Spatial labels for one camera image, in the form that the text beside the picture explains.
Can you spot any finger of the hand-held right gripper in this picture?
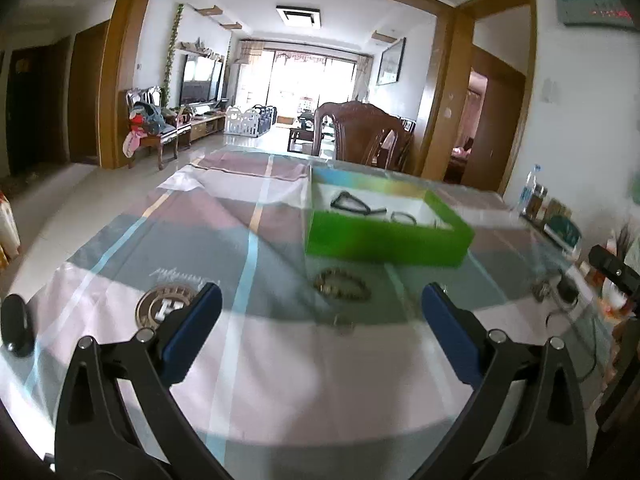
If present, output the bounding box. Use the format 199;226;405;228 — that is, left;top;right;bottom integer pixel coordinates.
587;245;640;311

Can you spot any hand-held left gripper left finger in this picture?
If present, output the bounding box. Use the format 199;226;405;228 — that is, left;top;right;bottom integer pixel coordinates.
54;282;223;480

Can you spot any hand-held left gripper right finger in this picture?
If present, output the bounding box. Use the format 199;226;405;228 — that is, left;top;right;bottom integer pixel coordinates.
415;282;586;480

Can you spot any green cardboard box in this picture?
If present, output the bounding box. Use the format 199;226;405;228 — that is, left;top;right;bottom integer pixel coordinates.
305;167;475;267

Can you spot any brown beaded bracelet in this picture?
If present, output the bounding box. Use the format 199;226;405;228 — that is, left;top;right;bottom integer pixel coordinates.
314;270;372;301

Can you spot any black power adapter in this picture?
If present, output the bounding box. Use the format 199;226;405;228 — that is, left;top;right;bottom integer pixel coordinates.
556;277;580;303

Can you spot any dark green packet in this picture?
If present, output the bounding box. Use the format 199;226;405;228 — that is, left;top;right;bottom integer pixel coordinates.
542;212;583;251

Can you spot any glass jar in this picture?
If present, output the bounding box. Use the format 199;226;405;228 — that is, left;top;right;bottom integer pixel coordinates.
530;185;548;221

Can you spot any clear water bottle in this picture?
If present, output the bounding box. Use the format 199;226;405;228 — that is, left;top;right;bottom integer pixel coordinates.
519;164;542;218

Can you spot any black oval device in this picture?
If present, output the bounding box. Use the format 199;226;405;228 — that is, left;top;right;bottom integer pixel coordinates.
0;294;37;358

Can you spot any wooden armchair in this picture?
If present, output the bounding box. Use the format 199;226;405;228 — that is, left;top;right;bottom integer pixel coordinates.
125;87;191;171

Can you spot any wooden television cabinet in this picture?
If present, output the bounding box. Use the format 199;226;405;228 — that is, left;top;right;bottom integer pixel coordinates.
177;110;227;143

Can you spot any red and white bag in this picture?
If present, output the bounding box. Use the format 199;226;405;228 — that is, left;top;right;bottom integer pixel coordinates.
0;191;22;263

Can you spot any pile of clothes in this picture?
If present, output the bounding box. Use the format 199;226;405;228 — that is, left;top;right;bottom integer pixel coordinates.
122;102;168;158

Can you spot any white baby fence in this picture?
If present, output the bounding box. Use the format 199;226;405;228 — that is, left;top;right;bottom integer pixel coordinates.
224;105;278;138

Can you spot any carved wooden dining chair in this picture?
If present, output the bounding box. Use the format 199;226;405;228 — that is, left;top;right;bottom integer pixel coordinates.
311;101;413;173

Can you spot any flat screen television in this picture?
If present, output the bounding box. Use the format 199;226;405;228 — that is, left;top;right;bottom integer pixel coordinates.
181;55;223;106

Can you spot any green ivy garland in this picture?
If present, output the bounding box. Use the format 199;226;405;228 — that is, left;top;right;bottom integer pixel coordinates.
162;4;185;111

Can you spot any framed wall picture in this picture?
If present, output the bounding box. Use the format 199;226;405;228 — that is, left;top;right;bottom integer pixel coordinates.
376;37;407;86

